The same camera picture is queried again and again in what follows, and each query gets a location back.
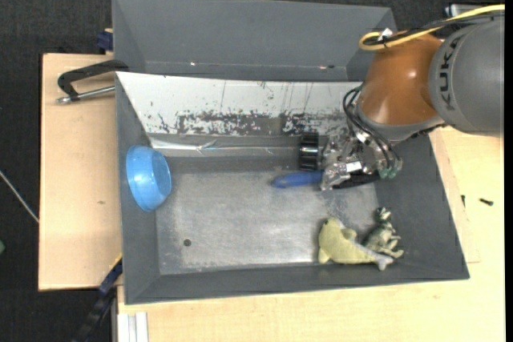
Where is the yellow-green plush fish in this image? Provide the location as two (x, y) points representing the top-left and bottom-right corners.
(317, 216), (396, 272)

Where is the green toy dinosaur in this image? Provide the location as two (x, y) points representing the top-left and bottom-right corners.
(362, 206), (406, 260)

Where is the grey metal bin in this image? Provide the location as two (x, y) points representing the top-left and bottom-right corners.
(111, 0), (471, 306)

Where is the blue plastic bowl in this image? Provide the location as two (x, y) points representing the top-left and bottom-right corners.
(125, 144), (173, 213)

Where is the black cylinder on white bracket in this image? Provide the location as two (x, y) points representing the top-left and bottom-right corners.
(297, 131), (321, 173)

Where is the blue tool handle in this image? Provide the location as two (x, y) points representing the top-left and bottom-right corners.
(269, 169), (325, 190)

